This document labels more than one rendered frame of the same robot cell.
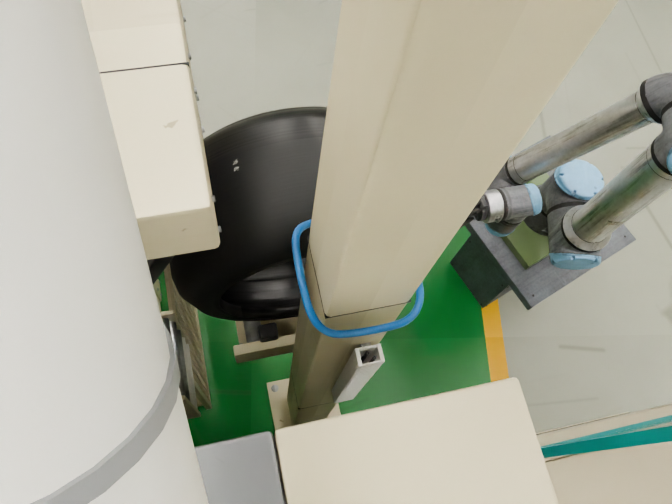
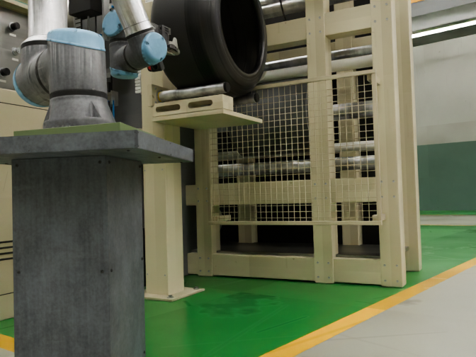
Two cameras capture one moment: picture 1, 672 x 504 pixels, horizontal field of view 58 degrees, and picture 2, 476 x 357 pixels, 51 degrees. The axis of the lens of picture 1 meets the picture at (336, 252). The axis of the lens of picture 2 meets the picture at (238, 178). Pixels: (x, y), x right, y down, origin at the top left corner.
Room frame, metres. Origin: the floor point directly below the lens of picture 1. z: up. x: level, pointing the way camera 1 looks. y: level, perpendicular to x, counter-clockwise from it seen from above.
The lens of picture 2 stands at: (2.46, -1.13, 0.45)
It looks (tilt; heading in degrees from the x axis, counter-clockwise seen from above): 2 degrees up; 144
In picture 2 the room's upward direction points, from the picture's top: 2 degrees counter-clockwise
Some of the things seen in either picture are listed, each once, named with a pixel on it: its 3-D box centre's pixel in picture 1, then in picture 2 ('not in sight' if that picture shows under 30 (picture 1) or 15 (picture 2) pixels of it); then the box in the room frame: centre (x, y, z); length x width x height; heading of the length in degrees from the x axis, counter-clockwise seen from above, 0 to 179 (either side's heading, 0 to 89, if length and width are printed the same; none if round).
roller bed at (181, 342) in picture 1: (156, 373); not in sight; (0.19, 0.34, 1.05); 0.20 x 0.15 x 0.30; 26
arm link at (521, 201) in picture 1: (516, 202); (123, 27); (0.89, -0.46, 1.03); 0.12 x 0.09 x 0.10; 116
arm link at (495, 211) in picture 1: (488, 207); not in sight; (0.85, -0.38, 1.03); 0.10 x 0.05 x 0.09; 26
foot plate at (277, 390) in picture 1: (305, 409); (165, 291); (0.33, -0.04, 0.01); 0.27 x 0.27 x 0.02; 26
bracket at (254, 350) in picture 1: (308, 339); (176, 101); (0.39, 0.01, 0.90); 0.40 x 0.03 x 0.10; 116
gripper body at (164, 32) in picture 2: (461, 210); (154, 37); (0.82, -0.31, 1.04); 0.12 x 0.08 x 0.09; 116
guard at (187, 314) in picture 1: (178, 255); (285, 153); (0.61, 0.49, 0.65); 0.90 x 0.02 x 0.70; 26
